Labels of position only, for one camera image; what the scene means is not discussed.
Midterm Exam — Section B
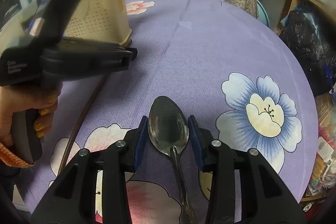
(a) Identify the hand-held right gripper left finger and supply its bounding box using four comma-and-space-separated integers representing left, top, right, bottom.
31, 116, 148, 224

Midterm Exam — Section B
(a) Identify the metal spoon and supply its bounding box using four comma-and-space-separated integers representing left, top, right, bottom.
148, 96, 198, 224

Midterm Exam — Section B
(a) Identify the cream perforated utensil holder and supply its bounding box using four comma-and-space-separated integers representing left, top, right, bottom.
60, 0, 133, 48

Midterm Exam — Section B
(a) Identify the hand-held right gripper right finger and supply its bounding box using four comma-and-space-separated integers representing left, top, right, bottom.
187, 115, 306, 224

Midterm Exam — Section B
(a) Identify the person's left hand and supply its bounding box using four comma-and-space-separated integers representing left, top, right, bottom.
0, 84, 60, 147

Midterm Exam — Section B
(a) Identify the person's left forearm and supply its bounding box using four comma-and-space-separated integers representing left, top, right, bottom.
0, 144, 34, 188

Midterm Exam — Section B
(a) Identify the brown wooden chopstick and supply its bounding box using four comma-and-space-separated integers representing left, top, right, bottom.
58, 74, 109, 175

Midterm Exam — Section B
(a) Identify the black plastic bag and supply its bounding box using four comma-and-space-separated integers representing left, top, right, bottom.
279, 9, 335, 96

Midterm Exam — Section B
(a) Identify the blue plastic basin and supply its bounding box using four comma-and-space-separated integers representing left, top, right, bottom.
255, 0, 270, 28

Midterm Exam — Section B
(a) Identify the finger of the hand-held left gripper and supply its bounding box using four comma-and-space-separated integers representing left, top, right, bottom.
42, 39, 138, 80

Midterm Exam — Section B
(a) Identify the pile of colourful bags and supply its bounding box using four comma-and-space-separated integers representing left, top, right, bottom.
302, 94, 336, 212

